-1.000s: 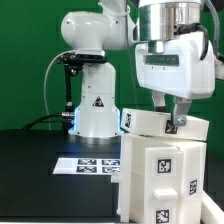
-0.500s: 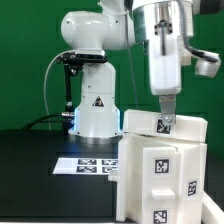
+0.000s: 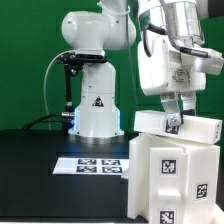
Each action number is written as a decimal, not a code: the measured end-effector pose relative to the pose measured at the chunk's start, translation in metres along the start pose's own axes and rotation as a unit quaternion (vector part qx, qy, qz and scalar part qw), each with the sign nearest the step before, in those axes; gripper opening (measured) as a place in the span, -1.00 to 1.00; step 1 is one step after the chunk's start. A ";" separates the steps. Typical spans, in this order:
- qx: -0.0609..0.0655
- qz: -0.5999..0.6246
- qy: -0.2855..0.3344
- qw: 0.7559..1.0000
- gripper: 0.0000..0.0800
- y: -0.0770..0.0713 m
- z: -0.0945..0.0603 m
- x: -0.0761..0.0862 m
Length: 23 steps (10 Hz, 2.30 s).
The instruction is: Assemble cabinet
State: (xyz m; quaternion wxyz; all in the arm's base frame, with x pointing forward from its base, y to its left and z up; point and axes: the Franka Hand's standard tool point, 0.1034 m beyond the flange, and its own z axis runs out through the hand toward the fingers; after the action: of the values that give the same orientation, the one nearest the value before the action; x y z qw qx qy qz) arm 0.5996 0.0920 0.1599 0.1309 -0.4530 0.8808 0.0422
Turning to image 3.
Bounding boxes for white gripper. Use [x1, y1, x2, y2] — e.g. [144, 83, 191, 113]
[138, 33, 206, 127]

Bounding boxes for white cabinet block part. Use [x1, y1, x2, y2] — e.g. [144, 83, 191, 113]
[134, 110, 222, 144]

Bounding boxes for white cabinet box body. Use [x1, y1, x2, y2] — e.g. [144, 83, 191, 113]
[123, 134, 216, 224]

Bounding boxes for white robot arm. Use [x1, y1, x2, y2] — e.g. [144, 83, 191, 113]
[62, 0, 224, 142]

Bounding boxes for white bar at right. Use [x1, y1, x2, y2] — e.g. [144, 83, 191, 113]
[211, 205, 224, 224]

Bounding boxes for black cables at base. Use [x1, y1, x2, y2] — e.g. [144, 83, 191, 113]
[21, 111, 76, 131]

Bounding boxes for grey camera cable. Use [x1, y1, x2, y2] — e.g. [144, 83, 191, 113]
[43, 49, 76, 132]

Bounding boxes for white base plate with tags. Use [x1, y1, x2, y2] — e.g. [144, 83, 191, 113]
[53, 157, 129, 175]

